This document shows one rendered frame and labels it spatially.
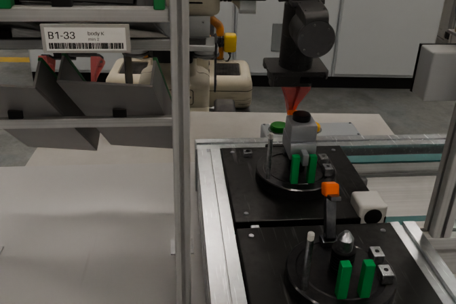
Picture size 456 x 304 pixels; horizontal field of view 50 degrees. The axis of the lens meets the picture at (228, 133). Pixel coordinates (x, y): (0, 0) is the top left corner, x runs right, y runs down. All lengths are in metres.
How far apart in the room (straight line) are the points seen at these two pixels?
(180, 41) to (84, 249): 0.48
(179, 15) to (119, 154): 0.70
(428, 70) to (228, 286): 0.39
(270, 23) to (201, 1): 2.42
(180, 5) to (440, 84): 0.38
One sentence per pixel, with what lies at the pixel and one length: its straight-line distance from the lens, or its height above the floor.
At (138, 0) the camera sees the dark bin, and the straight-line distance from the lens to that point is 0.56.
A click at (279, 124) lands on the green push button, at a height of 0.97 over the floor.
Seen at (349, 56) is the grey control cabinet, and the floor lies 0.28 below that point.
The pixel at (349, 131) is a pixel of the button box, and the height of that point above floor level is 0.96.
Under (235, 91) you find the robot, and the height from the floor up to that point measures 0.76.
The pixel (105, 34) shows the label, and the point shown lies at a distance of 0.52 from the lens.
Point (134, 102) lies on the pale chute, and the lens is 0.71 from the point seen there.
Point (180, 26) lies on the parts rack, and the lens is 0.52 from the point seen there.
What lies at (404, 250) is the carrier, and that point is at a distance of 0.75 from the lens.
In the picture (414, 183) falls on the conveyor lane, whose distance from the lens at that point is 1.03.
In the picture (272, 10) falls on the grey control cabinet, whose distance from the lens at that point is 3.81.
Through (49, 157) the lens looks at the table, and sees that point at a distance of 1.20.
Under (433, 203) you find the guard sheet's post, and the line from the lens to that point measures 0.80.
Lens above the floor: 1.42
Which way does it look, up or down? 26 degrees down
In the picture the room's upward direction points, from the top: 2 degrees clockwise
